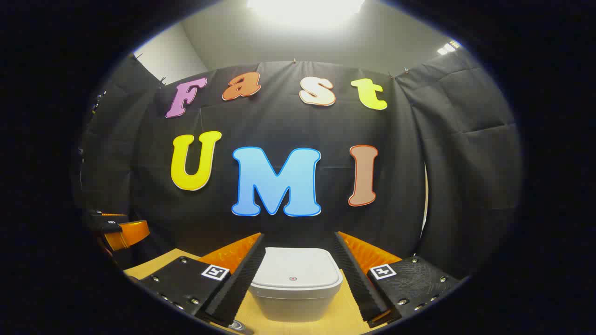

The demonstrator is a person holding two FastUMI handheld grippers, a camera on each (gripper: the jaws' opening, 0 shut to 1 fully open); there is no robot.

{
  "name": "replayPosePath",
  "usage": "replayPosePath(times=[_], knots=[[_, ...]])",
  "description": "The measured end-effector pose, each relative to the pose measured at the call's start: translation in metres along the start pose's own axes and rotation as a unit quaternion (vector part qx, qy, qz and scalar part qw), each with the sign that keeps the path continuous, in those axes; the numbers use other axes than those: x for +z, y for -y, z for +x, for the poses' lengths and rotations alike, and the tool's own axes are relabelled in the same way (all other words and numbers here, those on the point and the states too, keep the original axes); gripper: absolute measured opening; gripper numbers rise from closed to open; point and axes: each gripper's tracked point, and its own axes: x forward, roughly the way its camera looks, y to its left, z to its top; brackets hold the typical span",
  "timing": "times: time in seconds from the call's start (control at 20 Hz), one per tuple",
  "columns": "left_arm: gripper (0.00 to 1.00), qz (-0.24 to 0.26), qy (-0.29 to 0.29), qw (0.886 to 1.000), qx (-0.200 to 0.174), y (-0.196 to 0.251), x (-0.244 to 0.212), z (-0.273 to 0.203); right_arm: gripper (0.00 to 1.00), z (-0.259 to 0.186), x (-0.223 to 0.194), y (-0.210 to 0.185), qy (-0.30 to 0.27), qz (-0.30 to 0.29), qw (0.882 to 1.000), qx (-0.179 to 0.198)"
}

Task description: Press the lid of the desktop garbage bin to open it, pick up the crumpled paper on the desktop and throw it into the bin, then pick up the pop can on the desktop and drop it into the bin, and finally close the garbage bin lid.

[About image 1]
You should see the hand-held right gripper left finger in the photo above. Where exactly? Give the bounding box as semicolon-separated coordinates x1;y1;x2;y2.
139;233;266;327

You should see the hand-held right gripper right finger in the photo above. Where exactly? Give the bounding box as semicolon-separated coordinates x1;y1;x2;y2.
333;231;463;329

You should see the white desktop garbage bin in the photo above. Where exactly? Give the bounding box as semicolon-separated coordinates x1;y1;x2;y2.
248;247;344;322

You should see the wooden desktop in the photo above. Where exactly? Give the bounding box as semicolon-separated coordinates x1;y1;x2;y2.
122;248;387;335

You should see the black backdrop cloth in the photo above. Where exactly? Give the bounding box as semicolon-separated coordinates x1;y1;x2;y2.
74;49;522;280

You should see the ceiling light panel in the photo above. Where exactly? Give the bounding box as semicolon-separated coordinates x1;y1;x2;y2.
247;0;366;28
437;40;462;56

